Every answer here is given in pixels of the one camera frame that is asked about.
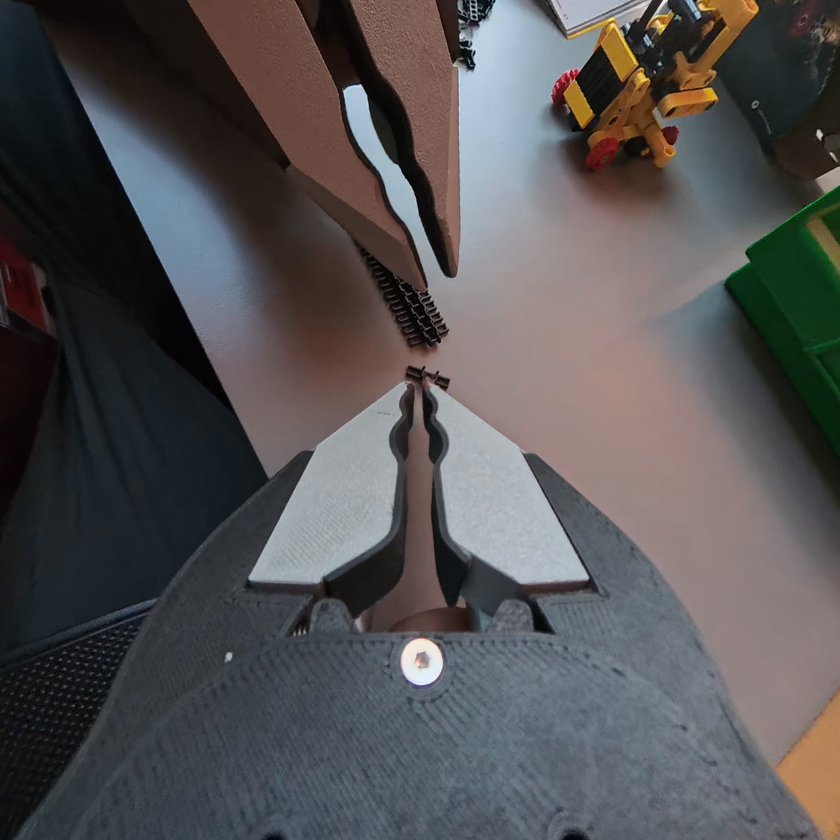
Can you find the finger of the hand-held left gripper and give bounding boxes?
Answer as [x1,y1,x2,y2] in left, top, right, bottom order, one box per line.
[123,0,432,293]
[346,0,462,279]

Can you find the person's dark clothing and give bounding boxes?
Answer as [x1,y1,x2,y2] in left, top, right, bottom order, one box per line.
[0,262,270,657]

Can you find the green plastic bin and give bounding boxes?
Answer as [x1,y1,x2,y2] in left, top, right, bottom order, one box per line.
[725,193,840,460]

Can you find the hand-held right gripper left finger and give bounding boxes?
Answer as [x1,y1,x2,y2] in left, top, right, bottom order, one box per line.
[247,382,416,618]

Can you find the yellow lego vehicle model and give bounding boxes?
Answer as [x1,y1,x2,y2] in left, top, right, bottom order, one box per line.
[551,0,762,173]

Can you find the lego instruction booklet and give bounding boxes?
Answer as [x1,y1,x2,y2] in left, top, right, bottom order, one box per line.
[538,0,647,39]

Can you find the loose black lego links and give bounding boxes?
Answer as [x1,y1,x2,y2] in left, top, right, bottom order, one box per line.
[453,0,480,70]

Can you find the black lego track chain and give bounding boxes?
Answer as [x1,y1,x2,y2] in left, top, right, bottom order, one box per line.
[360,246,450,347]

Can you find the black mesh chair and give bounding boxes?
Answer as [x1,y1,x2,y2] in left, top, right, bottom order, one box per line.
[0,597,161,840]

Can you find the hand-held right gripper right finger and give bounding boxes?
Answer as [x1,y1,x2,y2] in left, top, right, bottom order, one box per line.
[422,384,592,624]

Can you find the red box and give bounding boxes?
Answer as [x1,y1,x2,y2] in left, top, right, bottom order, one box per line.
[0,236,50,329]

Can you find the dark printed box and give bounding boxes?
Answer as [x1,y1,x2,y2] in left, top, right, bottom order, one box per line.
[715,0,840,181]

